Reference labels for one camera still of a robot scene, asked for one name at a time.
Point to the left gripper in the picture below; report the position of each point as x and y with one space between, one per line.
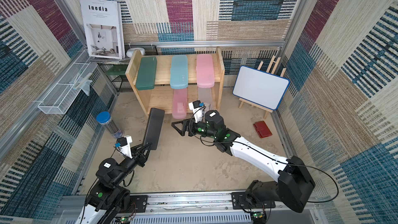
138 157

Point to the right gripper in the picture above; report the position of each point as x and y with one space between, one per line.
190 127

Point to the translucent pink pencil case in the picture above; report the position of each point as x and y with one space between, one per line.
179 108

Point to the black pencil case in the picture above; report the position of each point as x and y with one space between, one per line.
153 128

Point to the clear frosted pencil case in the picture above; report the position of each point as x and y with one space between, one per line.
205 96

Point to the light blue pencil case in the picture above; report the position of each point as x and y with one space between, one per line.
179 72

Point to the dark green pencil case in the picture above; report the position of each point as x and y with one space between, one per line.
146 73

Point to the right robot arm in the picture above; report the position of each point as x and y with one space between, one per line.
292 183

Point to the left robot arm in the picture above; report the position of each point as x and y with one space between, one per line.
109 196

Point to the wooden two-tier shelf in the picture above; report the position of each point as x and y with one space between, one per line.
161 96

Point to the pink opaque pencil case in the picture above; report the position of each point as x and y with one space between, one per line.
205 71

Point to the blue-lidded clear jar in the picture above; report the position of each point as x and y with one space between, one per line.
105 119

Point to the green tray on stand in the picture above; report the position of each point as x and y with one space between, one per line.
117 70

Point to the red wallet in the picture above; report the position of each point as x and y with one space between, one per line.
262 129

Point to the blue-framed whiteboard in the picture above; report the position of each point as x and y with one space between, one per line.
261 88

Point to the small wooden easel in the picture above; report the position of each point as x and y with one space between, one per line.
272 68

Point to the Inedia magazine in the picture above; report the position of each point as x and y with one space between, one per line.
102 23

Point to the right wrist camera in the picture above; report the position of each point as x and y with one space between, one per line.
198 109

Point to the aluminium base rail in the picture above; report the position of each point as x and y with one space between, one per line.
216 207

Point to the white wire basket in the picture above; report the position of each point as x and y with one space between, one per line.
75 80

